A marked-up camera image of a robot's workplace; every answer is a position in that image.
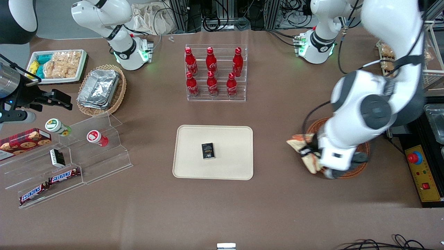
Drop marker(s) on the yellow snack packet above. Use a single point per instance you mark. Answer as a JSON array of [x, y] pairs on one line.
[[33, 67]]

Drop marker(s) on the red cola bottle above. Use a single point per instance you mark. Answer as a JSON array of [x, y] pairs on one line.
[[231, 86], [212, 85], [237, 62], [211, 62], [190, 63], [192, 86]]

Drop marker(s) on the clear acrylic stepped shelf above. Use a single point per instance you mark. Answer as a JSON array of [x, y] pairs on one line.
[[104, 166]]

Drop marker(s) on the red cookie box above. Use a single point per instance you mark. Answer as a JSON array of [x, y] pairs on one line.
[[24, 141]]

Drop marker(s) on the beige cloth bag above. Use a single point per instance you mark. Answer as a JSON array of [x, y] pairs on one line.
[[152, 19]]

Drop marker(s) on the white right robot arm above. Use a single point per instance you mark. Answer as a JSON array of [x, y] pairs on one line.
[[104, 17]]

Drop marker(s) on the clear bag rice crackers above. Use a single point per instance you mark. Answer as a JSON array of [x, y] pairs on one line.
[[62, 64]]

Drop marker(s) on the teal snack packet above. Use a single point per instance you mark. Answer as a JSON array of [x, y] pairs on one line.
[[40, 71], [44, 58]]

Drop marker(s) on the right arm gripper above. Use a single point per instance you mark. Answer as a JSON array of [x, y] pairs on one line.
[[25, 94]]

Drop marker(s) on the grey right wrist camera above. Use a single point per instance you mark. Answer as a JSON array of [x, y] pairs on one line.
[[17, 116]]

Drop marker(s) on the Snickers chocolate bar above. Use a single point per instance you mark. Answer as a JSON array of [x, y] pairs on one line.
[[64, 176], [34, 193]]

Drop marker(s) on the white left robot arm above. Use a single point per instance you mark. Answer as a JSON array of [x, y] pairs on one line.
[[374, 104]]

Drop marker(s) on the black and white small box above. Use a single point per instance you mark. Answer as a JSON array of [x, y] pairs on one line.
[[57, 158]]

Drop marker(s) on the oval light wicker basket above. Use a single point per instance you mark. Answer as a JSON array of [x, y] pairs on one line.
[[119, 93]]

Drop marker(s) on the beige plastic tray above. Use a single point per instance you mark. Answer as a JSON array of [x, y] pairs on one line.
[[194, 166]]

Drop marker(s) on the round brown wicker basket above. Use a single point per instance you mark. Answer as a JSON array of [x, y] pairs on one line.
[[363, 148]]

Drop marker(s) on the clear acrylic bottle rack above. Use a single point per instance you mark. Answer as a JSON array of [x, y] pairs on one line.
[[222, 95]]

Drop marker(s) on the steel tray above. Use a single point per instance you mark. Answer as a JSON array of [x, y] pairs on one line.
[[435, 121]]

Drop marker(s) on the green lidded cup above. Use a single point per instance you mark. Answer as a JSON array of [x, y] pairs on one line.
[[55, 126]]

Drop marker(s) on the small black packet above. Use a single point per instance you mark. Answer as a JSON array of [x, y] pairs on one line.
[[208, 151]]

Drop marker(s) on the yellow emergency stop box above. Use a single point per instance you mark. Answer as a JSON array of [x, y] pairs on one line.
[[428, 187]]

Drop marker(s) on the black equipment base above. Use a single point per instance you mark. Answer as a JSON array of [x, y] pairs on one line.
[[416, 133]]

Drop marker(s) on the triangle sandwich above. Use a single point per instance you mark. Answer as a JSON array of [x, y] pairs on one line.
[[296, 142]]

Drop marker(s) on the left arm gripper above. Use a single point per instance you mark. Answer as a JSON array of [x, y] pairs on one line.
[[314, 146]]

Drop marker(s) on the red emergency stop button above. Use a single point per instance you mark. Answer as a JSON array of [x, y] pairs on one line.
[[413, 158]]

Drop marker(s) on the stacked aluminium foil containers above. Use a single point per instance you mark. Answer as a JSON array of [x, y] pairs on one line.
[[99, 88]]

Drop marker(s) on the small silver block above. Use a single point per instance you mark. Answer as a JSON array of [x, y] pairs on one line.
[[226, 246]]

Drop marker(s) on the bagged fried snack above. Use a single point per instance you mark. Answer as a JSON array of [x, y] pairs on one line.
[[427, 55], [387, 51], [389, 67]]

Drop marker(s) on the white rectangular snack tray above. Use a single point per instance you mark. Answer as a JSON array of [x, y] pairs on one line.
[[81, 71]]

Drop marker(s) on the red lidded cup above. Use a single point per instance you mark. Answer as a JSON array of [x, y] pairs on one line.
[[95, 137]]

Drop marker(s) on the aluminium frame rack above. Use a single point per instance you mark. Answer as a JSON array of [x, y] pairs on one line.
[[182, 14]]

